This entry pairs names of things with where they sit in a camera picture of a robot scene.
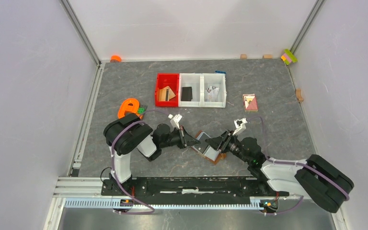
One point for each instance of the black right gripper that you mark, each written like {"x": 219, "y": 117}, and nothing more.
{"x": 219, "y": 142}

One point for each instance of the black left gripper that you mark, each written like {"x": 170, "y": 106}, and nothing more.
{"x": 189, "y": 140}

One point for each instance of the dark grey credit card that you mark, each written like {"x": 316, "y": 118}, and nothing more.
{"x": 203, "y": 145}

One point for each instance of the brown leather card holder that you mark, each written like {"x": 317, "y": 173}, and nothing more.
{"x": 211, "y": 155}

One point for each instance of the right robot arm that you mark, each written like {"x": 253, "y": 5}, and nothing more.
{"x": 313, "y": 177}

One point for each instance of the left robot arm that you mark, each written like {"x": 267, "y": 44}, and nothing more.
{"x": 131, "y": 133}

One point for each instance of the black card in bin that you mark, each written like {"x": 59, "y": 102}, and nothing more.
{"x": 186, "y": 94}

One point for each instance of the cards in white bin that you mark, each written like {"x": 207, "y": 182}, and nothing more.
{"x": 212, "y": 93}

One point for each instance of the playing card box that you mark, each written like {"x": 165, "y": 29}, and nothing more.
{"x": 250, "y": 102}

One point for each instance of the cards in red bin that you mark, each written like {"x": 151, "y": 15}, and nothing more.
{"x": 166, "y": 94}

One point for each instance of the white plastic bin left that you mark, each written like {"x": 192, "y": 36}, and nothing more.
{"x": 191, "y": 80}

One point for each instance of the white plastic bin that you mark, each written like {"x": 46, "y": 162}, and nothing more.
{"x": 191, "y": 80}
{"x": 218, "y": 80}

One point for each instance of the white plastic bin right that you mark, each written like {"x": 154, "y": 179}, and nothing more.
{"x": 218, "y": 80}

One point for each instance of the green toy block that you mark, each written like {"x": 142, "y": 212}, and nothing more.
{"x": 141, "y": 110}

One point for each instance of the red plastic bin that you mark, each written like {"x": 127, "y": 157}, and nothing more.
{"x": 167, "y": 79}

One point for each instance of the orange tape dispenser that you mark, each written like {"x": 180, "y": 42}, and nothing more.
{"x": 130, "y": 105}

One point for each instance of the blue toy piece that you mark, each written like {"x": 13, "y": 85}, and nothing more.
{"x": 220, "y": 72}

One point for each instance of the wooden arch block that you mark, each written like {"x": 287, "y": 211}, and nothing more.
{"x": 298, "y": 94}

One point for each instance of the colourful toy block stack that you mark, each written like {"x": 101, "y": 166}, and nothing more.
{"x": 288, "y": 57}

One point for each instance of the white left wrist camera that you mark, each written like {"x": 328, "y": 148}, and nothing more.
{"x": 174, "y": 120}

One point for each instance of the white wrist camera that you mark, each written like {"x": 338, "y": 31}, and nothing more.
{"x": 240, "y": 126}
{"x": 174, "y": 120}

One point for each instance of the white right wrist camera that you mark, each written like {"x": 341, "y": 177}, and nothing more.
{"x": 240, "y": 126}

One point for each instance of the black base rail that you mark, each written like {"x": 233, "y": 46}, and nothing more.
{"x": 230, "y": 190}

